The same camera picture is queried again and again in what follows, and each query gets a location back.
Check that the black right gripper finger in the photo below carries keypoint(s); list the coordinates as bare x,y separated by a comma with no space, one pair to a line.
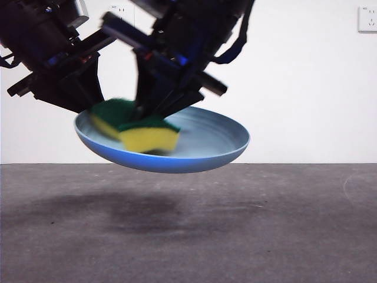
145,82
179,101

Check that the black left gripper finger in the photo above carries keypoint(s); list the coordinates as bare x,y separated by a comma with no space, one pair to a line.
64,94
89,82

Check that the yellow sponge with green pad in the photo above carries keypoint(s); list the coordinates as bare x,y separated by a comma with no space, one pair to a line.
147,141

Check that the light blue round plate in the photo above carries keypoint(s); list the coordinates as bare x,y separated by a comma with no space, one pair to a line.
191,153

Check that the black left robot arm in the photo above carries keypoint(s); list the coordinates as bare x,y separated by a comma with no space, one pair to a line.
32,29

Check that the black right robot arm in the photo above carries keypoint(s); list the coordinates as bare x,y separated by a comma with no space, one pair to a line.
191,6

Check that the pale grey left wrist camera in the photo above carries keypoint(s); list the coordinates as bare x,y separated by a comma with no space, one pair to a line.
81,9

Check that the white wall socket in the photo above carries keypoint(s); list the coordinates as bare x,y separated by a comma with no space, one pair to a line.
122,11
368,19

